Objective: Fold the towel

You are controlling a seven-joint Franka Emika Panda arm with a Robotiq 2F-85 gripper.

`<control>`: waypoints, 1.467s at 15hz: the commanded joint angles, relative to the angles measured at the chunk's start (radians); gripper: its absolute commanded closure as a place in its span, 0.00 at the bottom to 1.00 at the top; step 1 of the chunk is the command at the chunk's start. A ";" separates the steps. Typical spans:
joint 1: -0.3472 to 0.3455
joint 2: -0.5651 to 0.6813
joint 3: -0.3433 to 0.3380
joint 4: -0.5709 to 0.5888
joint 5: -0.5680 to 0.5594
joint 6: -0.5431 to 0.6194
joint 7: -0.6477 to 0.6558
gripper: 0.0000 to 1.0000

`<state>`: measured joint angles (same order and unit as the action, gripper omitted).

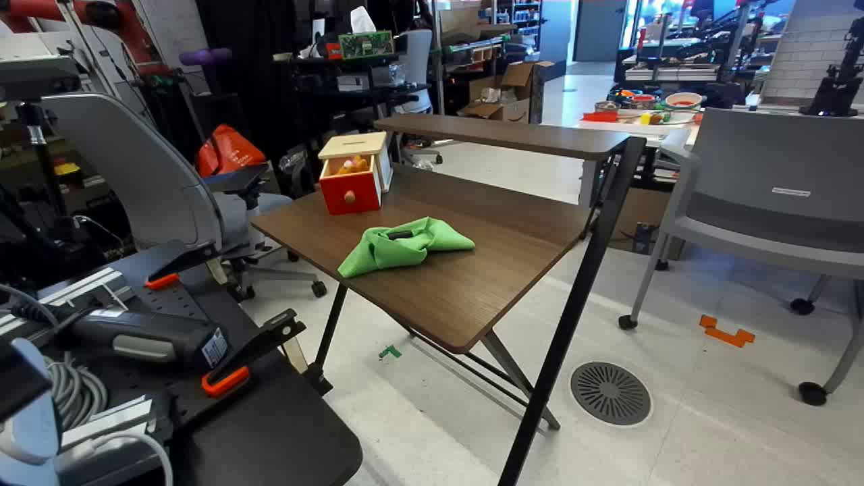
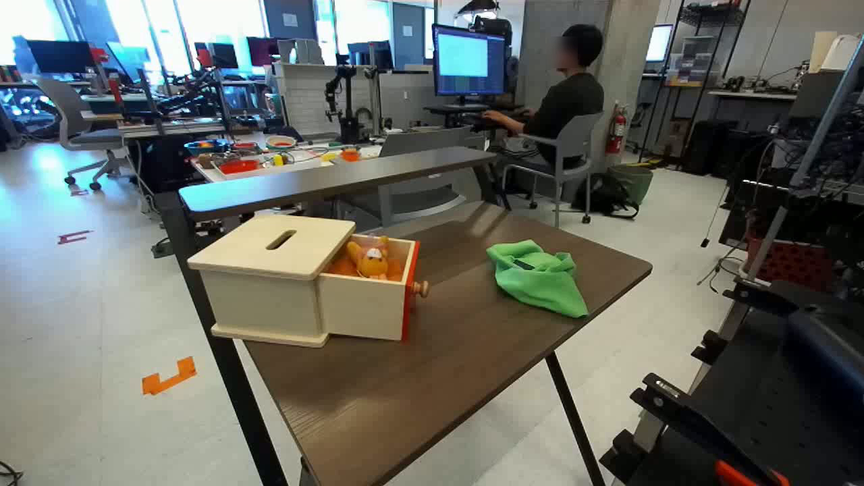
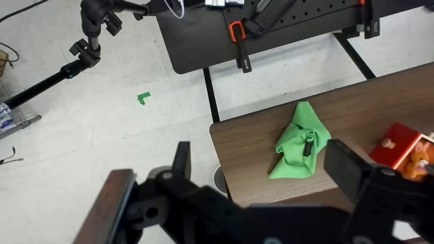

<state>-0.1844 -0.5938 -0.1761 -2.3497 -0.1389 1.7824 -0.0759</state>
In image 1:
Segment green cloth towel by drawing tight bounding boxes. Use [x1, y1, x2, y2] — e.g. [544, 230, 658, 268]
[335, 216, 478, 281]

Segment brown folding desk black legs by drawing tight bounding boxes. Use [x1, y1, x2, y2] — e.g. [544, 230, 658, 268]
[250, 114, 647, 486]

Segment red wooden drawer box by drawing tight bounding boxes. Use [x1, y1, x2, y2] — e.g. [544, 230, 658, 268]
[316, 130, 393, 219]

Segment yellow toy piece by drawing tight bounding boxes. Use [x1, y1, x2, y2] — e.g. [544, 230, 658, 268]
[328, 154, 373, 179]

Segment black storage shelf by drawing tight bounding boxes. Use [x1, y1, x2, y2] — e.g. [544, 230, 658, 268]
[267, 23, 436, 169]

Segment cardboard box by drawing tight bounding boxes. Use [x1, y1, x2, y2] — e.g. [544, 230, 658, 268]
[460, 58, 541, 127]

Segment green box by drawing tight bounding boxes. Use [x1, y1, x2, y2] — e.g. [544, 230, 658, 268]
[338, 29, 396, 61]

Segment orange bag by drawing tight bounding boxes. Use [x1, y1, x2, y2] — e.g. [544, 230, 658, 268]
[194, 121, 270, 179]

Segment round metal floor drain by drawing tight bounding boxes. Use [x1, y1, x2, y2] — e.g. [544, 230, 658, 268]
[567, 358, 652, 428]

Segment white table with toys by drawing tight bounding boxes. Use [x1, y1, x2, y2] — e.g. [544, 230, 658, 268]
[574, 85, 709, 211]

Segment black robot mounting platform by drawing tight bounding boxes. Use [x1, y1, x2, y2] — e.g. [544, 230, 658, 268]
[131, 285, 363, 486]

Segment purple foam roll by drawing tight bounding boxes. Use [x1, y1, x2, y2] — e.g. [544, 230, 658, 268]
[177, 45, 235, 68]

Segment black gray handheld device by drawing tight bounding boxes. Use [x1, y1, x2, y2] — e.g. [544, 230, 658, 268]
[64, 308, 231, 372]

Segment orange floor tape marker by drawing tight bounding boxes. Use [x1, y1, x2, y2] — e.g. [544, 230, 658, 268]
[697, 312, 757, 350]

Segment gray office chair with armrest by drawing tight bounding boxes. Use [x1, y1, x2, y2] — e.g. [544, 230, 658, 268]
[37, 91, 328, 306]

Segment gray chair with wheels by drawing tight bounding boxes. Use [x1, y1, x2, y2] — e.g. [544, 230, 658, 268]
[614, 106, 864, 407]

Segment black clamp orange handle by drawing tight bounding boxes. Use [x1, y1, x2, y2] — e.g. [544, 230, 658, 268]
[196, 308, 307, 403]
[143, 239, 244, 295]

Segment white cable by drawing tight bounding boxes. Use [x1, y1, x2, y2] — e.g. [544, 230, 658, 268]
[57, 428, 174, 486]

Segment aluminium profile rail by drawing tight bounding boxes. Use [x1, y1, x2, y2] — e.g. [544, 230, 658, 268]
[0, 265, 136, 339]

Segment gray cable bundle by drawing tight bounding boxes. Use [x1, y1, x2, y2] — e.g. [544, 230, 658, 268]
[37, 347, 111, 435]

